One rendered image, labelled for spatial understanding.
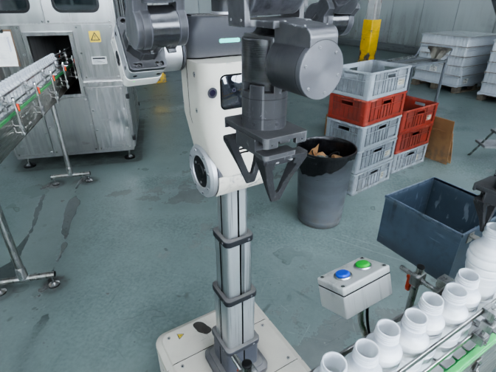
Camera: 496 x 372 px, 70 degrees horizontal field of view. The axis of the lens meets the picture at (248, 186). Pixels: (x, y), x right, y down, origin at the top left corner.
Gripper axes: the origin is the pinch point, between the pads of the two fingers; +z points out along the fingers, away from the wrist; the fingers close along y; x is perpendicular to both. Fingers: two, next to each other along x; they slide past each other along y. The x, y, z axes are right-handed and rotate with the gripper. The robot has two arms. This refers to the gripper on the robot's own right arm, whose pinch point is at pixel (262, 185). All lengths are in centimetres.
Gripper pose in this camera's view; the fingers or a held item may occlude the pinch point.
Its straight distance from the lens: 50.2
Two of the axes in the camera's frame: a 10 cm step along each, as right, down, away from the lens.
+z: -0.1, 8.8, 4.7
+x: 8.5, -2.4, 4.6
